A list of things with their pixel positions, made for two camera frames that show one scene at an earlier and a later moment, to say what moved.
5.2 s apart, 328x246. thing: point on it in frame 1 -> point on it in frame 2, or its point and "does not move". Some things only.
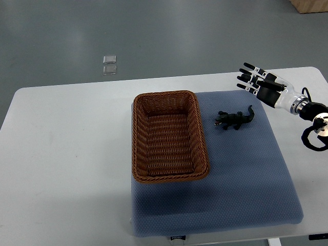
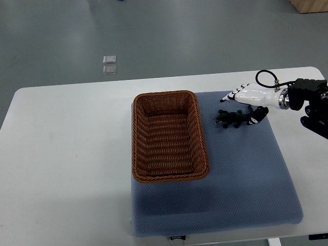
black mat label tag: (183, 237) does not move
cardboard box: (310, 6) does not move
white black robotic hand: (271, 89) -> (257, 95)
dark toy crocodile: (227, 120) does not move
